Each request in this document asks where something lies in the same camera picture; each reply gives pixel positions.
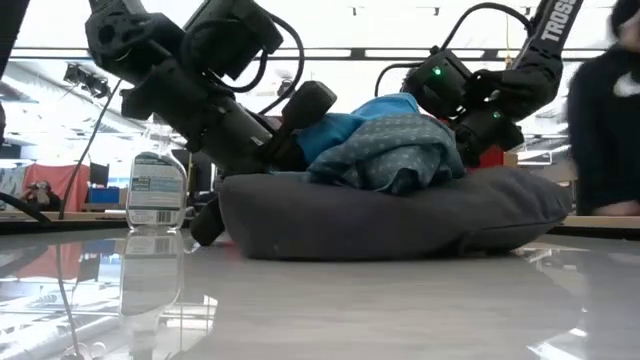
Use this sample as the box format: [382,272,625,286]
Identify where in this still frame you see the dark grey garment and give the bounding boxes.
[218,164,574,262]

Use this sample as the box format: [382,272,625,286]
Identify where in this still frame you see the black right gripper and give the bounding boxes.
[449,102,526,169]

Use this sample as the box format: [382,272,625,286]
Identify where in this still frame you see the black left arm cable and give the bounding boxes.
[199,12,307,117]

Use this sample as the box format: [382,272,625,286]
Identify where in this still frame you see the clear spray bottle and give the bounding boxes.
[124,124,189,232]

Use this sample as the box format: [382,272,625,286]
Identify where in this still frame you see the light wooden desk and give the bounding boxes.
[0,209,640,232]

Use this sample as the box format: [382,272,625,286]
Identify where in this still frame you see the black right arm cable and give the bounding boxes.
[373,1,535,99]

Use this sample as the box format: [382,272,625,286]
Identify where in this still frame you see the teal dotted button shirt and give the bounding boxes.
[306,113,467,197]

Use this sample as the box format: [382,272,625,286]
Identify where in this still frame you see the person holding camera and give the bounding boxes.
[18,179,64,213]

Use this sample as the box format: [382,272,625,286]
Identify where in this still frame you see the blue storage bins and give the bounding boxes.
[87,185,122,206]

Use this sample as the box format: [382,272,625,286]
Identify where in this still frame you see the person in dark top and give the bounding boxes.
[566,0,640,217]

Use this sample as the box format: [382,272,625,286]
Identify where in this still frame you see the black aluminium frame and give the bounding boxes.
[0,0,31,82]

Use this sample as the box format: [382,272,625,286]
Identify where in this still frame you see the bright blue garment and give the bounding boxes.
[293,92,422,166]

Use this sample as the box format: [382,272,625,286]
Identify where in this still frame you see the thick black hose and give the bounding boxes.
[0,191,53,225]

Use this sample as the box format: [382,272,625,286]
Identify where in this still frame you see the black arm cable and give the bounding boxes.
[373,1,535,99]
[199,12,307,117]

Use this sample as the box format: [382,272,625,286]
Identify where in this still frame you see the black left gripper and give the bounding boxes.
[119,59,339,247]

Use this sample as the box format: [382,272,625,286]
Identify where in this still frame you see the ceiling mounted camera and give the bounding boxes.
[61,62,113,100]

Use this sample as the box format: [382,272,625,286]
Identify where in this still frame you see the red background cloth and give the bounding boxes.
[21,163,92,213]

